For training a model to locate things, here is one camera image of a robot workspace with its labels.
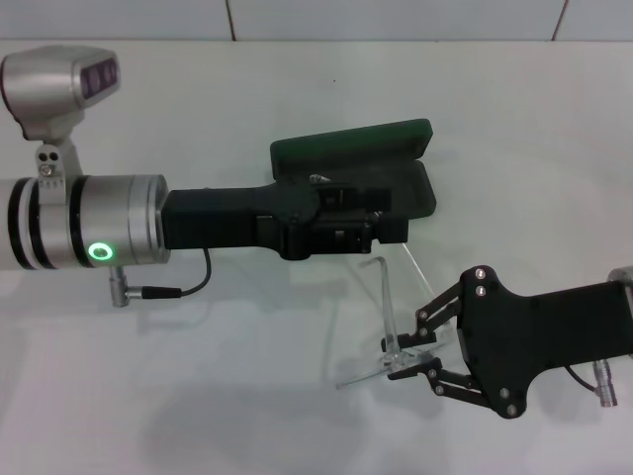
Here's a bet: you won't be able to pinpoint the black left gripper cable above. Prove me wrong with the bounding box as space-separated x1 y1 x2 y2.
108 246 213 309

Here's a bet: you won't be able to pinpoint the green glasses case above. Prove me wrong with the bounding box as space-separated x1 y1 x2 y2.
270 118 439 234

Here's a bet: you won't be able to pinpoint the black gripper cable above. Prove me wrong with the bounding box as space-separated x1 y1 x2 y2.
566 360 620 410
108 246 213 309

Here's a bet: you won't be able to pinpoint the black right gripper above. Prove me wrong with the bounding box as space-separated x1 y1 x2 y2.
380 266 633 421

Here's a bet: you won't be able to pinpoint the clear white glasses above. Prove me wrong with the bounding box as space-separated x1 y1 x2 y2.
335 241 452 390

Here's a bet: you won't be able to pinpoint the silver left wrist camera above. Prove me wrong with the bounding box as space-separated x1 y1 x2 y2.
0 45 123 205

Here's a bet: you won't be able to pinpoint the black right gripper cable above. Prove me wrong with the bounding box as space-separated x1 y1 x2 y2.
566 360 620 410

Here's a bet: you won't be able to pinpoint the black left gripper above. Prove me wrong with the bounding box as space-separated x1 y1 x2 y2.
161 175 393 262

